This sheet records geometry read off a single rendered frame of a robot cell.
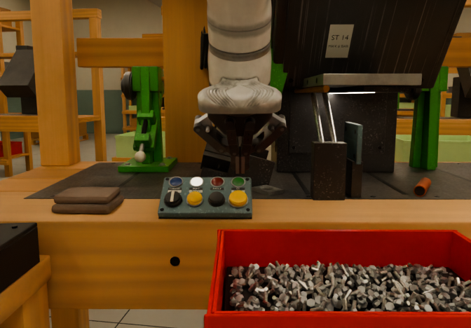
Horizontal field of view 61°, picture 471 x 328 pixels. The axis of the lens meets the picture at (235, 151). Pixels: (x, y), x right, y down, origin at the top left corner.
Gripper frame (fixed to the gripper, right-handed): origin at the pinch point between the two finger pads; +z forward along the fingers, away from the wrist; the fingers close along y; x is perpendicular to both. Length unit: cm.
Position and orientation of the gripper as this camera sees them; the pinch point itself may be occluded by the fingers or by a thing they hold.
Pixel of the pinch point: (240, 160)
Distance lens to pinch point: 58.7
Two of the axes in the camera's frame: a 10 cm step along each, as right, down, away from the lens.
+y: -10.0, 0.0, 0.1
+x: -0.1, 6.8, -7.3
